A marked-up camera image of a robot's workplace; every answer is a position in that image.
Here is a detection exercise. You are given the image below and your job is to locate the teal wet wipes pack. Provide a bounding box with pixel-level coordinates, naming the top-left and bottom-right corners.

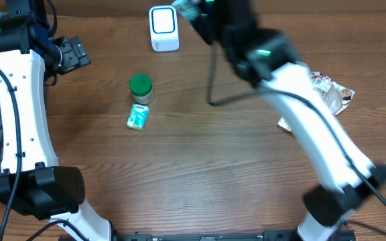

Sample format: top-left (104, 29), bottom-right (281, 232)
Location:
top-left (172, 0), bottom-right (201, 22)

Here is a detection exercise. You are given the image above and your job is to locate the green lid jar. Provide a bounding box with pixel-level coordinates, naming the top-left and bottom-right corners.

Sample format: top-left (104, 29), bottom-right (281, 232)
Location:
top-left (129, 74), bottom-right (155, 104)

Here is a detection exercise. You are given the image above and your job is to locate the small teal tissue pack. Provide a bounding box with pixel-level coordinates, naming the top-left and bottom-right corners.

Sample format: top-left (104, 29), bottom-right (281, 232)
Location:
top-left (127, 104), bottom-right (149, 131)

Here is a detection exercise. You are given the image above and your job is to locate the brown bread snack bag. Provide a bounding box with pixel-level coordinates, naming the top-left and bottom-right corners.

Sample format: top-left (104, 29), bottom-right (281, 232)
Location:
top-left (277, 70), bottom-right (356, 133)

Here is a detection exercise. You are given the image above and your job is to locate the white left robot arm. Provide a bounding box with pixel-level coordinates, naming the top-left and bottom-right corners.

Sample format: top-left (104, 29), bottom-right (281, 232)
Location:
top-left (0, 0), bottom-right (118, 240)

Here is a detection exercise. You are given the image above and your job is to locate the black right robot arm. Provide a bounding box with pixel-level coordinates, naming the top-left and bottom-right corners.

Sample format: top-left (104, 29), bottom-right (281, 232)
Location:
top-left (174, 1), bottom-right (386, 240)

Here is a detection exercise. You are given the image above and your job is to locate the white barcode scanner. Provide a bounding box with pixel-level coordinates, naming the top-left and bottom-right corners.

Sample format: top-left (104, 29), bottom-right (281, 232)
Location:
top-left (149, 5), bottom-right (180, 52)

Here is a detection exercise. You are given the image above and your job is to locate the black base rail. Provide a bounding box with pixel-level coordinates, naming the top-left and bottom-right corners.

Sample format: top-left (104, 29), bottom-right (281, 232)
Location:
top-left (58, 230), bottom-right (358, 241)

